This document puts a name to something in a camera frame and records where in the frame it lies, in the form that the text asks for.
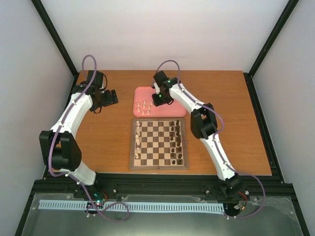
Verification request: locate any wooden chess board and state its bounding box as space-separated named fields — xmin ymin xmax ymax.
xmin=129 ymin=118 xmax=189 ymax=170

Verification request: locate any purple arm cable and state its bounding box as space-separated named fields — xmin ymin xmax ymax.
xmin=48 ymin=54 xmax=129 ymax=222
xmin=156 ymin=59 xmax=266 ymax=220

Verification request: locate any left black corner post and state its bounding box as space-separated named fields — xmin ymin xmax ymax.
xmin=31 ymin=0 xmax=79 ymax=77

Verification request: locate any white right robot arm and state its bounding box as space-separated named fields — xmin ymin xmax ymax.
xmin=152 ymin=71 xmax=241 ymax=199

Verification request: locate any pink plastic tray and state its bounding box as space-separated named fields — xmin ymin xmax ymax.
xmin=133 ymin=87 xmax=187 ymax=118

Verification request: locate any light blue slotted cable duct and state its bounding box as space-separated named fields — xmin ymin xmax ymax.
xmin=38 ymin=200 xmax=224 ymax=214

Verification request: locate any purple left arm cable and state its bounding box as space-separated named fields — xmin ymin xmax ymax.
xmin=48 ymin=54 xmax=129 ymax=222

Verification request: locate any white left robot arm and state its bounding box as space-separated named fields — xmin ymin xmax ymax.
xmin=39 ymin=70 xmax=118 ymax=198

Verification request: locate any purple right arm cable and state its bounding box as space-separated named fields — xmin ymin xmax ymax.
xmin=156 ymin=59 xmax=266 ymax=220

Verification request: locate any black aluminium frame rail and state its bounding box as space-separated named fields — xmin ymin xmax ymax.
xmin=31 ymin=174 xmax=297 ymax=203

